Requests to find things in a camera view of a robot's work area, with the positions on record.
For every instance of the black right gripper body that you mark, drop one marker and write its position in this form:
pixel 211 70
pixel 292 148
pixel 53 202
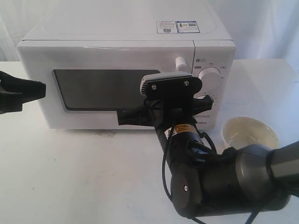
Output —
pixel 170 113

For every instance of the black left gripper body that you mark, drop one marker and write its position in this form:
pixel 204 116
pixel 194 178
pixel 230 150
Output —
pixel 10 94

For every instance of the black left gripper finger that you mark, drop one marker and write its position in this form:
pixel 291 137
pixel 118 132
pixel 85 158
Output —
pixel 29 90

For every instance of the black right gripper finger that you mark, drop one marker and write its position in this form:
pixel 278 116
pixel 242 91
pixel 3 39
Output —
pixel 204 103
pixel 139 116

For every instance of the cream ceramic bowl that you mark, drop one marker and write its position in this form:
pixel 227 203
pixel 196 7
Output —
pixel 239 132

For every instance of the white microwave door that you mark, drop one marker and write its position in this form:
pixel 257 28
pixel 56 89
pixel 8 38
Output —
pixel 87 81

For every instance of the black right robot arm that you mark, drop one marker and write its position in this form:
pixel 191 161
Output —
pixel 251 180

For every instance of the white microwave oven body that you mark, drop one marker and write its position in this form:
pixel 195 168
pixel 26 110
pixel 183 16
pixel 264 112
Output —
pixel 213 45

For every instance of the upper white control knob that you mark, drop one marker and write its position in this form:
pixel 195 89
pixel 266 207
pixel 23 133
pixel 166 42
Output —
pixel 210 77

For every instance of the blue white warning sticker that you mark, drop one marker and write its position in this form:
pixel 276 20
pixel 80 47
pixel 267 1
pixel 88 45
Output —
pixel 177 27

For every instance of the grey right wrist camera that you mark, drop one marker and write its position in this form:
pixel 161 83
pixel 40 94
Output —
pixel 170 85

